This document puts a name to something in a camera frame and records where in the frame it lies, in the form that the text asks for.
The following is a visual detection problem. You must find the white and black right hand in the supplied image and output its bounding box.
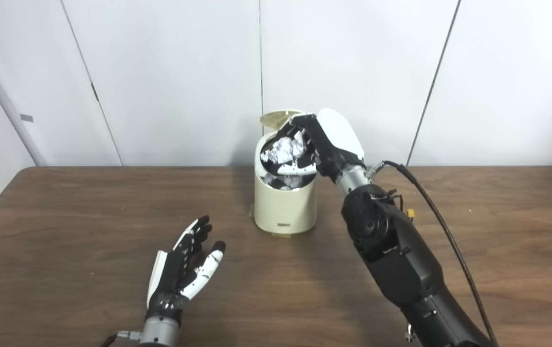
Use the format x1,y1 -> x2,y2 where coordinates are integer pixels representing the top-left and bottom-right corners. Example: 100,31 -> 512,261
271,108 -> 367,186

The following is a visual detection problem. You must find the white and black left hand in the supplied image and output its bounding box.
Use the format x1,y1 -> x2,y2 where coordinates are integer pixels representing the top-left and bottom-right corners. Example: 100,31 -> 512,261
146,215 -> 227,321

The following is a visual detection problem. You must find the white paper ball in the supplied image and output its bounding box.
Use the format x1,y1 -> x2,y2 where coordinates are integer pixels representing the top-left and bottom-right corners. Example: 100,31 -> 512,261
260,131 -> 308,164

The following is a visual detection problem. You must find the round cream bin lid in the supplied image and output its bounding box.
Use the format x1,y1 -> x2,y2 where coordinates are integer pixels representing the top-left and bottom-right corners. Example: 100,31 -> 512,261
261,110 -> 305,133

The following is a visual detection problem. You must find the cream-colored bin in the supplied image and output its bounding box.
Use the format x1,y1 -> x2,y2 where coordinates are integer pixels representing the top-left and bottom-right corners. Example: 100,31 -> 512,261
254,130 -> 318,235

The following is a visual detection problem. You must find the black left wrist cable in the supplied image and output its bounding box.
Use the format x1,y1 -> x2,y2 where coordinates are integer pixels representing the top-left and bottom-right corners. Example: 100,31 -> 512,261
100,330 -> 142,347

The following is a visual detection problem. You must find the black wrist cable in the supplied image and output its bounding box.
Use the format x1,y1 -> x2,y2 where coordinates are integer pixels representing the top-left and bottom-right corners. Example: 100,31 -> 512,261
100,330 -> 142,347
366,160 -> 498,347

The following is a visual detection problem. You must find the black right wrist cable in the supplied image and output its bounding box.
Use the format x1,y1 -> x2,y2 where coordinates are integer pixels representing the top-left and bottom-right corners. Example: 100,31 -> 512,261
366,160 -> 498,347

